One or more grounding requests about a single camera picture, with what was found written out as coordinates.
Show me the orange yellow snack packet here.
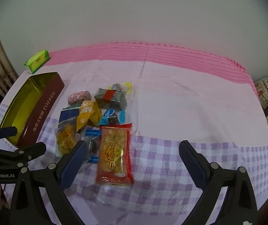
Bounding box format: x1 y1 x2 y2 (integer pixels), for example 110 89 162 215
76 100 102 132

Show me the yellow clear candy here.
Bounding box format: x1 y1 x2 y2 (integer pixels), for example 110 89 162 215
108 82 132 94

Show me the pink patterned candy box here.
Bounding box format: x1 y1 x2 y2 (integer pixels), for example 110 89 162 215
67 91 92 105

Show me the maroon gold toffee tin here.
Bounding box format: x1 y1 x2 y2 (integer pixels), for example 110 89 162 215
0 72 65 148

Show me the navy blue snack packet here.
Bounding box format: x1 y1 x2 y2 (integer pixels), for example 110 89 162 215
59 104 80 123

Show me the blue dark candy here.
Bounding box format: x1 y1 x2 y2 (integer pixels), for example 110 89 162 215
98 109 125 126

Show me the pink purple checked tablecloth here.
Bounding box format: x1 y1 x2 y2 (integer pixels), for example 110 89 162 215
0 42 268 225

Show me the grey green red-banded block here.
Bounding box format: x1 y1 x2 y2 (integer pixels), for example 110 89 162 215
94 88 127 111

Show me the red orange snack packet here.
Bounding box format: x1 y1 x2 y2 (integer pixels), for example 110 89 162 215
95 123 134 186

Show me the clear fried snack bag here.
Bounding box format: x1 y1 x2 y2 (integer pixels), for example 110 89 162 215
56 117 81 158

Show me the green tissue pack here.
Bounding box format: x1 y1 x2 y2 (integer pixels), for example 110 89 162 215
24 50 50 74

